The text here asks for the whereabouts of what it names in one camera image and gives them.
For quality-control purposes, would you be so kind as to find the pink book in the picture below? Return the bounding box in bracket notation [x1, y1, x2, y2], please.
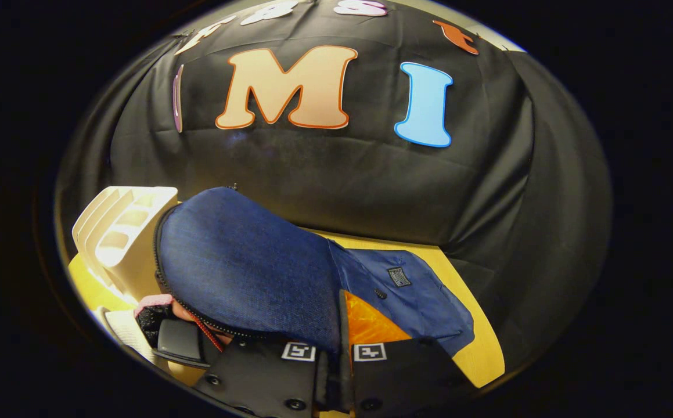
[101, 293, 232, 372]

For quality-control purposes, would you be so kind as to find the black backdrop cloth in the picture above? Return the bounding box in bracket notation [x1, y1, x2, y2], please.
[55, 0, 613, 372]

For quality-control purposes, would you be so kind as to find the white bookshelf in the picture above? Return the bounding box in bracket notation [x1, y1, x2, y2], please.
[72, 186, 179, 305]

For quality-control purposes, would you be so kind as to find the blue schoolbag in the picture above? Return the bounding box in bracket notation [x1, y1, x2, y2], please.
[153, 186, 476, 358]

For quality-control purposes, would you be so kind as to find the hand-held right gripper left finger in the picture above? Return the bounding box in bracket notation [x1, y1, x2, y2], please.
[196, 341, 330, 417]

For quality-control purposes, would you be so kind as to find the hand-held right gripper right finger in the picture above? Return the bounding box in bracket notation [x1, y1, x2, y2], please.
[339, 290, 472, 417]

